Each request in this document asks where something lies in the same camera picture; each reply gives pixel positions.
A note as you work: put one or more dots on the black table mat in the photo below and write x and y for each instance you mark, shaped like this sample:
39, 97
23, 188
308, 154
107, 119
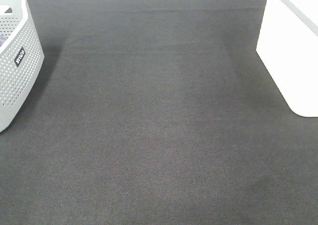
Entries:
156, 112

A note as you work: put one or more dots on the white plastic storage bin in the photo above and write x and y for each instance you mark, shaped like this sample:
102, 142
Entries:
288, 47

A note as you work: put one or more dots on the grey perforated laundry basket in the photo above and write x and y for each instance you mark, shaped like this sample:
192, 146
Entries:
21, 57

